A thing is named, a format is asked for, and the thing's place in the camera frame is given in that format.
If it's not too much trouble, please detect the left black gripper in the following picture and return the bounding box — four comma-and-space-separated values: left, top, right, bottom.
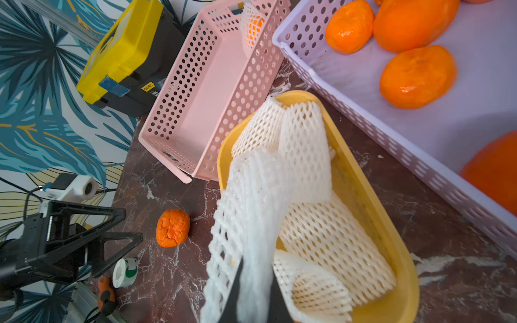
11, 201, 144, 283

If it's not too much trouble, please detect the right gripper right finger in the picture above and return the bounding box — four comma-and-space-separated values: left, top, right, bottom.
266, 275, 293, 323

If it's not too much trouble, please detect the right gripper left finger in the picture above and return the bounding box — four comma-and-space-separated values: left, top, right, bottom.
218, 259, 244, 323

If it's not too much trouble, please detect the white foam net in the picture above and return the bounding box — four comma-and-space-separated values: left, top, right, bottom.
280, 193, 397, 307
273, 249, 352, 322
200, 151, 293, 322
279, 101, 332, 203
232, 96, 286, 157

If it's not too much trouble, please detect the netted orange end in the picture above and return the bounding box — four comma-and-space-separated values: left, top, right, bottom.
380, 45, 458, 110

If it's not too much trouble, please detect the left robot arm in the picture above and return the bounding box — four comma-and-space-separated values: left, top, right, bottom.
1, 201, 144, 322

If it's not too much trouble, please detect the white tape roll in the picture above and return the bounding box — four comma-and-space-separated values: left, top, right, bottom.
113, 258, 138, 289

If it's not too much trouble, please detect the yellow plastic tub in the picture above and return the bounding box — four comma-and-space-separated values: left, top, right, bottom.
218, 91, 420, 322

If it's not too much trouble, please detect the yellow black toolbox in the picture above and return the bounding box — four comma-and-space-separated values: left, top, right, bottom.
77, 0, 185, 117

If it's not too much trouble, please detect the pink perforated basket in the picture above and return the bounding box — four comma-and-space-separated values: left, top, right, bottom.
139, 0, 290, 184

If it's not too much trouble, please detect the purple perforated basket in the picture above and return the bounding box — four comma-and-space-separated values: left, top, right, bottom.
272, 1, 516, 256

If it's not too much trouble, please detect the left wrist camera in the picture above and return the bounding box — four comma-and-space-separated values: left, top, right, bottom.
44, 173, 98, 203

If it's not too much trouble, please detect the aluminium front rail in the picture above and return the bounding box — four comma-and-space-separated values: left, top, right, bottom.
63, 282, 126, 323

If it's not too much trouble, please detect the left aluminium corner post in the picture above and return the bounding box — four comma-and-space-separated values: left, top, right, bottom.
20, 0, 102, 48

